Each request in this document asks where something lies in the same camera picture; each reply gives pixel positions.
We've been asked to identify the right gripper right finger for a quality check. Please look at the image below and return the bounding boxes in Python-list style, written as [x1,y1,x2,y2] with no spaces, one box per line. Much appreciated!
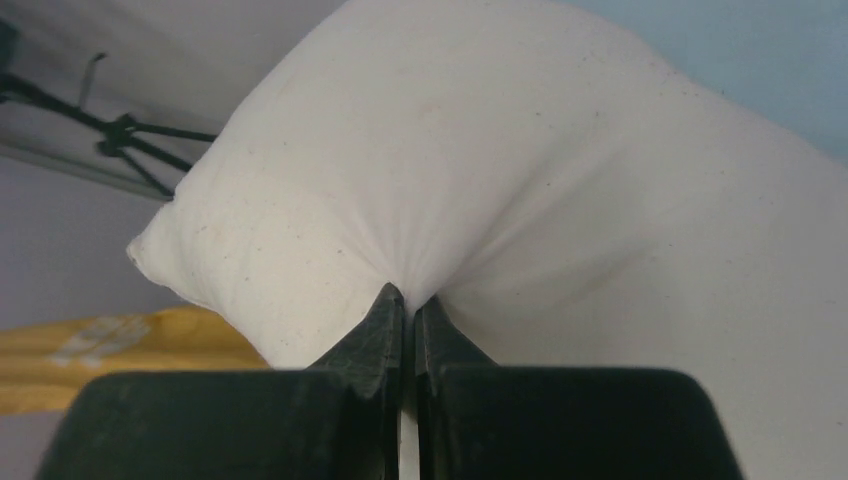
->
[414,299,742,479]

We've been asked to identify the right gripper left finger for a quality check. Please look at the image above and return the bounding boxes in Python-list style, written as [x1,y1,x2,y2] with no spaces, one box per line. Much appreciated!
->
[37,285,405,479]

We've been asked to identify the white pillow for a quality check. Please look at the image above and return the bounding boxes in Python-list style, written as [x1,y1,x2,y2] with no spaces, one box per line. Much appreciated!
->
[128,1,847,479]

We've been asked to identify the orange pillowcase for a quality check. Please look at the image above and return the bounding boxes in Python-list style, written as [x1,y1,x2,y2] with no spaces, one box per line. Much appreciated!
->
[1,305,268,415]

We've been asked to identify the black camera tripod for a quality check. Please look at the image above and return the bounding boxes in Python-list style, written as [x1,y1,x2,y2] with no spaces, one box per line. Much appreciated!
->
[1,73,216,199]

